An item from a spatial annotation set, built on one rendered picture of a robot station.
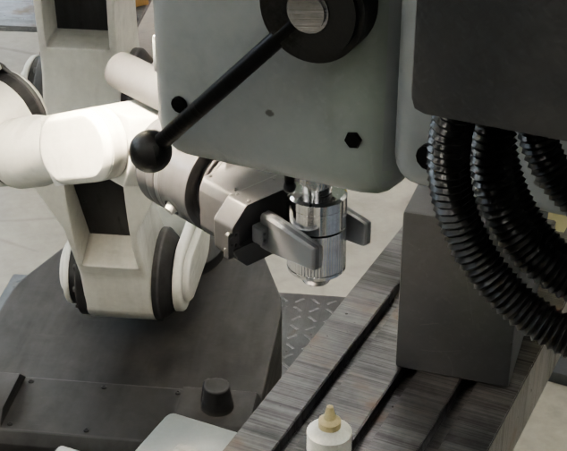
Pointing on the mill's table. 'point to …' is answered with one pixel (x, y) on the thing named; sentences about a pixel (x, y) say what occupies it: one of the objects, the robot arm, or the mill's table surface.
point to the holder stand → (449, 306)
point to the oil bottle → (329, 433)
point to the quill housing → (283, 96)
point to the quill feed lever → (307, 31)
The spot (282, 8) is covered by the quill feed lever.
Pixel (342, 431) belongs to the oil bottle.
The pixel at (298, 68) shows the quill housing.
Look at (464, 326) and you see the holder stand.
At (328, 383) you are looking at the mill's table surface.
